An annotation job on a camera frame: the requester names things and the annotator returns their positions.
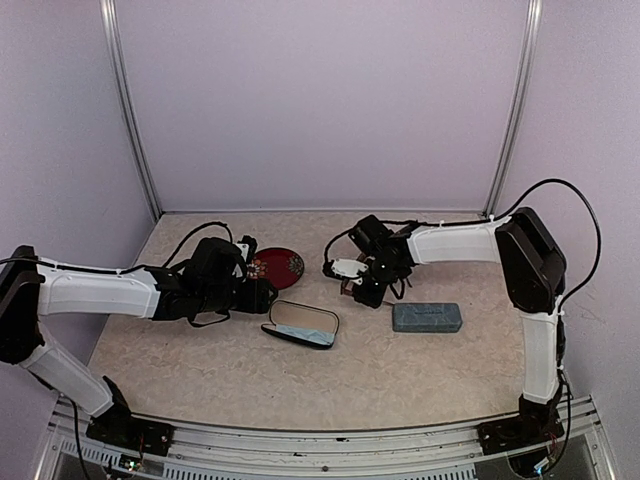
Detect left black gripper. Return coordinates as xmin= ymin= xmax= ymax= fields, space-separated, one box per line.
xmin=198 ymin=276 xmax=278 ymax=313

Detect brown frame sunglasses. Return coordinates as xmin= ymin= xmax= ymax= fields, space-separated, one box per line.
xmin=340 ymin=253 xmax=367 ymax=297

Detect grey green glasses case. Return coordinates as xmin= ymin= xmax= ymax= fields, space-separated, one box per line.
xmin=392 ymin=303 xmax=463 ymax=334

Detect black hard glasses case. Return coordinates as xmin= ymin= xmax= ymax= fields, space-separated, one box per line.
xmin=261 ymin=300 xmax=340 ymax=350

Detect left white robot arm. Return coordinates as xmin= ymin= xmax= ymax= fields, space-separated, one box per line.
xmin=1 ymin=237 xmax=278 ymax=445

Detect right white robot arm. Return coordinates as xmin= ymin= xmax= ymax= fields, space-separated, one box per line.
xmin=348 ymin=207 xmax=567 ymax=444

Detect red floral round case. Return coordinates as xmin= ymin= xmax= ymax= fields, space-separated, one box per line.
xmin=248 ymin=247 xmax=305 ymax=290

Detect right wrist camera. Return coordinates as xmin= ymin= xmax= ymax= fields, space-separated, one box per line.
xmin=322 ymin=259 xmax=369 ymax=281

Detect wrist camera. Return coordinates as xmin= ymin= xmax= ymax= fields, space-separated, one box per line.
xmin=234 ymin=235 xmax=258 ymax=279
xmin=322 ymin=259 xmax=369 ymax=281

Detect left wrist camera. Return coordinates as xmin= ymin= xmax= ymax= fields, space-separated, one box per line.
xmin=234 ymin=235 xmax=258 ymax=279

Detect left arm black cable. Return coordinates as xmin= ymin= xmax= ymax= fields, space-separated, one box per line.
xmin=0 ymin=222 xmax=236 ymax=329

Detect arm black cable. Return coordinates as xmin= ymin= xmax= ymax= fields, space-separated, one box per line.
xmin=322 ymin=178 xmax=600 ymax=311
xmin=0 ymin=222 xmax=236 ymax=329

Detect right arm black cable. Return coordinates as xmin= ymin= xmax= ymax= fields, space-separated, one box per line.
xmin=322 ymin=178 xmax=600 ymax=311

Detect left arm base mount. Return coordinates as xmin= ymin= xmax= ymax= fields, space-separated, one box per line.
xmin=86 ymin=376 xmax=174 ymax=457

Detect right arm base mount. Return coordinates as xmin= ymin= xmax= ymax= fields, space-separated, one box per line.
xmin=476 ymin=390 xmax=564 ymax=455

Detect front aluminium rail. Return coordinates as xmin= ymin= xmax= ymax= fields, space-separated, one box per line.
xmin=34 ymin=397 xmax=616 ymax=480

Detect left aluminium frame post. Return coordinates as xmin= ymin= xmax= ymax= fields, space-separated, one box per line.
xmin=99 ymin=0 xmax=164 ymax=223

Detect aluminium frame post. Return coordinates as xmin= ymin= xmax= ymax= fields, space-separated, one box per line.
xmin=99 ymin=0 xmax=164 ymax=223
xmin=482 ymin=0 xmax=543 ymax=218

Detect right aluminium frame post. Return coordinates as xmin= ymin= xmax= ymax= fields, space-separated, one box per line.
xmin=482 ymin=0 xmax=543 ymax=218

